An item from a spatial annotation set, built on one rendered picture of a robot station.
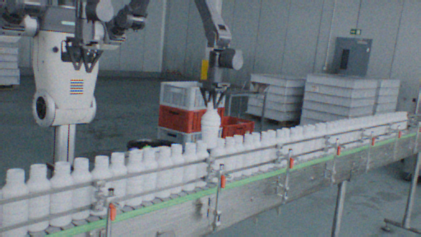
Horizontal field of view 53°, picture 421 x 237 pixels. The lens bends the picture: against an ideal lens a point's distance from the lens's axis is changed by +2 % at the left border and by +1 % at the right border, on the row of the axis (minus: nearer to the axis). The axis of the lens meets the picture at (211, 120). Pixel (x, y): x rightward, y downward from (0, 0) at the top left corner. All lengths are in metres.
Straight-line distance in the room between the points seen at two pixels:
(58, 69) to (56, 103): 0.14
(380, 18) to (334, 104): 4.55
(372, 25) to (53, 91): 10.95
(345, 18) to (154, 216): 11.45
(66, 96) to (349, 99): 6.66
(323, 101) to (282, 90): 0.99
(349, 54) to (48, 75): 11.00
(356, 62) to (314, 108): 4.18
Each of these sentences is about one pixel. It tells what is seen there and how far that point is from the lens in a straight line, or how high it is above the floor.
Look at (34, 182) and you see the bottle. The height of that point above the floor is 1.13.
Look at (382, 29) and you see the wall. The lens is 12.08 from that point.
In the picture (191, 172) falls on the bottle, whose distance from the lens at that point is 1.44.
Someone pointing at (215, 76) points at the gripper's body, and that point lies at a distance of 1.46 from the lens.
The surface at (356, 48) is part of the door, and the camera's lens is 12.23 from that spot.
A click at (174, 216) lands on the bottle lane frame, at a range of 1.42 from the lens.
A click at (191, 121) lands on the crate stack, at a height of 0.78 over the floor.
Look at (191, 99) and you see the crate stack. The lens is 3.89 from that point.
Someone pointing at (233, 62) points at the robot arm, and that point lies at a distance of 1.41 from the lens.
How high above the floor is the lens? 1.51
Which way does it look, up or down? 10 degrees down
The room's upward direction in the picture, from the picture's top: 6 degrees clockwise
